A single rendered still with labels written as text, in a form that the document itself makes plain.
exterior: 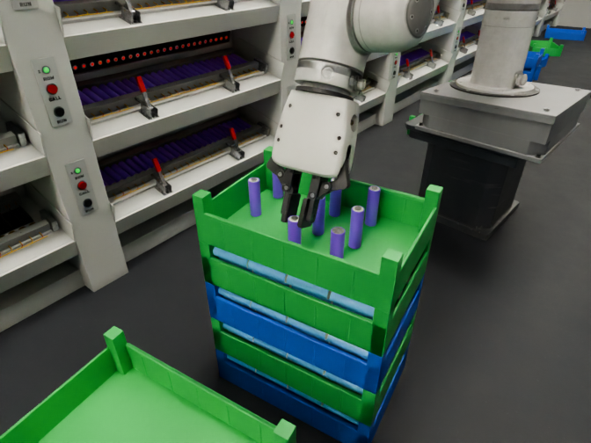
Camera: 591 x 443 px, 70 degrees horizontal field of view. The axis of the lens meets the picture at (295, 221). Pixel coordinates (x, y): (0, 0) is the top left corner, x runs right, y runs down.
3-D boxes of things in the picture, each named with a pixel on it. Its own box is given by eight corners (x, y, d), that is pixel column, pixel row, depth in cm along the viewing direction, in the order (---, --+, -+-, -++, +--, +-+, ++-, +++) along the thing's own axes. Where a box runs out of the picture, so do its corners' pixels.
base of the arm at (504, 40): (547, 89, 110) (571, 10, 101) (507, 99, 101) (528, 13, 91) (482, 76, 124) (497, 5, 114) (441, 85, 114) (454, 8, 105)
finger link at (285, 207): (306, 174, 58) (295, 221, 59) (286, 169, 59) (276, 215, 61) (295, 174, 55) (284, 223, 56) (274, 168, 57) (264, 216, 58)
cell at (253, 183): (263, 213, 70) (261, 177, 66) (257, 218, 68) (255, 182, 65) (254, 209, 70) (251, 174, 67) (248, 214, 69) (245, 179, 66)
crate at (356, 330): (425, 272, 70) (434, 231, 66) (382, 358, 56) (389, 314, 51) (272, 221, 83) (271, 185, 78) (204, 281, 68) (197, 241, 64)
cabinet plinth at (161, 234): (443, 85, 246) (445, 76, 244) (84, 285, 103) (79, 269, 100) (417, 81, 255) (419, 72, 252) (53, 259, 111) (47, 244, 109)
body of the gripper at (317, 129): (373, 97, 55) (352, 181, 57) (304, 85, 59) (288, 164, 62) (353, 84, 49) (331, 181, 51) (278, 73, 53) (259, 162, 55)
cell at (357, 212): (362, 243, 62) (367, 206, 59) (357, 250, 61) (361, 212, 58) (351, 240, 63) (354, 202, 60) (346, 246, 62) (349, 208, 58)
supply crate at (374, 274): (434, 231, 66) (443, 186, 61) (389, 314, 51) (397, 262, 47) (271, 185, 78) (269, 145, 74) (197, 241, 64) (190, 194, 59)
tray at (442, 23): (452, 31, 222) (465, 3, 213) (398, 50, 182) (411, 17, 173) (419, 16, 229) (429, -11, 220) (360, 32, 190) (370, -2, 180)
